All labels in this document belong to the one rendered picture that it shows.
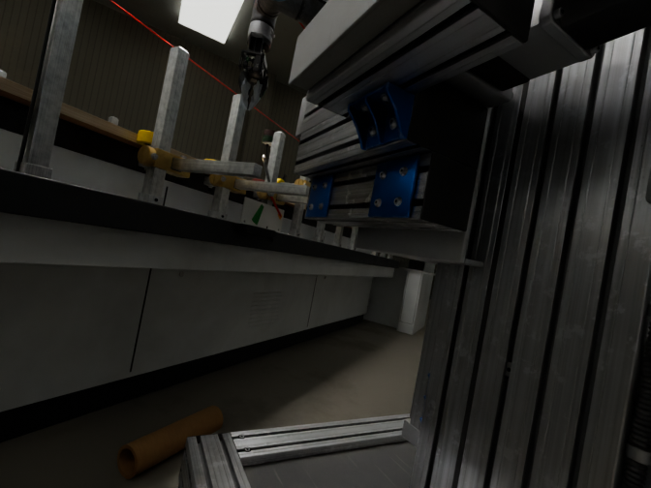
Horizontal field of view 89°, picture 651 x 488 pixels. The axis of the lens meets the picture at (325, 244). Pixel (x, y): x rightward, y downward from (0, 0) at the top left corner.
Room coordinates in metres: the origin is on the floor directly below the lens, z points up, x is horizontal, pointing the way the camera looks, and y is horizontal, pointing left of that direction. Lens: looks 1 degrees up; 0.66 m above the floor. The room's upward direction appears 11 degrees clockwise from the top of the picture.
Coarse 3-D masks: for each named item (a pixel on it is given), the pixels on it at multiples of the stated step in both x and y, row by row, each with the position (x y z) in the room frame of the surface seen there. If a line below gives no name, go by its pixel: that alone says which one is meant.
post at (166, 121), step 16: (176, 48) 0.88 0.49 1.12; (176, 64) 0.88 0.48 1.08; (176, 80) 0.88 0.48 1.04; (176, 96) 0.89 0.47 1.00; (160, 112) 0.88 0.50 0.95; (176, 112) 0.90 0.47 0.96; (160, 128) 0.88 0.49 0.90; (160, 144) 0.88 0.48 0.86; (144, 176) 0.89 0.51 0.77; (160, 176) 0.89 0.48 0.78; (144, 192) 0.88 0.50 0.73; (160, 192) 0.90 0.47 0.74
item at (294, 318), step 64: (0, 128) 0.76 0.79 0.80; (64, 128) 0.86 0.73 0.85; (128, 192) 1.04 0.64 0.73; (192, 192) 1.25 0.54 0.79; (0, 320) 0.82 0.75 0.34; (64, 320) 0.95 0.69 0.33; (128, 320) 1.12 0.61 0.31; (192, 320) 1.36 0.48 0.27; (256, 320) 1.75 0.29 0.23; (320, 320) 2.46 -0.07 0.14; (0, 384) 0.84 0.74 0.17; (64, 384) 0.98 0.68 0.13; (128, 384) 1.19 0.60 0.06
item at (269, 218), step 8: (248, 200) 1.21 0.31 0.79; (256, 200) 1.25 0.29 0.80; (248, 208) 1.22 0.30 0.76; (256, 208) 1.25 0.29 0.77; (264, 208) 1.30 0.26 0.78; (272, 208) 1.34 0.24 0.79; (248, 216) 1.22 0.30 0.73; (264, 216) 1.31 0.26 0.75; (272, 216) 1.35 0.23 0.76; (248, 224) 1.23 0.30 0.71; (264, 224) 1.32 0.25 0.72; (272, 224) 1.36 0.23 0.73; (280, 224) 1.41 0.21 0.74
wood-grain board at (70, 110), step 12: (0, 84) 0.70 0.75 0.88; (12, 84) 0.72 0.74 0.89; (12, 96) 0.74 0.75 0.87; (24, 96) 0.74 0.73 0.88; (72, 108) 0.82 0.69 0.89; (72, 120) 0.85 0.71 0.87; (84, 120) 0.85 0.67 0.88; (96, 120) 0.87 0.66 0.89; (96, 132) 0.93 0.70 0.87; (108, 132) 0.91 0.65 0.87; (120, 132) 0.93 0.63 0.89; (132, 132) 0.96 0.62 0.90; (132, 144) 1.01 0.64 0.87; (288, 204) 1.81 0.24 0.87; (348, 228) 2.60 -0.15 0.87
